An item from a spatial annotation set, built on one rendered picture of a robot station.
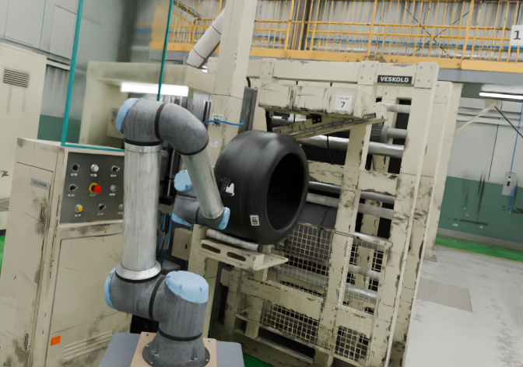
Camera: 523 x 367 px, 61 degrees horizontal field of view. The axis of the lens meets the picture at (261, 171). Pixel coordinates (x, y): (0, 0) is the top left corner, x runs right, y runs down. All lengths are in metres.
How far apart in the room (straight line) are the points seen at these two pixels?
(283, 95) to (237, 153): 0.56
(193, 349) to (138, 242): 0.40
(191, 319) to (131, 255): 0.28
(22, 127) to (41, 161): 3.26
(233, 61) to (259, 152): 0.60
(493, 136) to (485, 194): 1.36
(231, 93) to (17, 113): 3.45
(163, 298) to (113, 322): 1.12
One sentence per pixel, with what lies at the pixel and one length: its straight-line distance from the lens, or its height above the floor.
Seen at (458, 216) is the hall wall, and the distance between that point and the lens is 11.39.
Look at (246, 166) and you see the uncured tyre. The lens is 2.10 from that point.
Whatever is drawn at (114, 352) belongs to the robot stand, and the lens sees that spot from 1.77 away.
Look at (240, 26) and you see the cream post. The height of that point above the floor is 2.04.
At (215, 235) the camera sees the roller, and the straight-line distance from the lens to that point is 2.36.
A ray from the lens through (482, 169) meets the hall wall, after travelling 11.44.
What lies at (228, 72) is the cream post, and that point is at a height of 1.78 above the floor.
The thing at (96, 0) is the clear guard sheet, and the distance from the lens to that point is 2.30.
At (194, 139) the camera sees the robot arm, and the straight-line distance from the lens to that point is 1.34.
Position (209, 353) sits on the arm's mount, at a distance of 1.68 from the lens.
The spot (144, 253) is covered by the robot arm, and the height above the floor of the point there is 1.00.
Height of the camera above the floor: 1.40
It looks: 3 degrees down
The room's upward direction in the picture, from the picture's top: 9 degrees clockwise
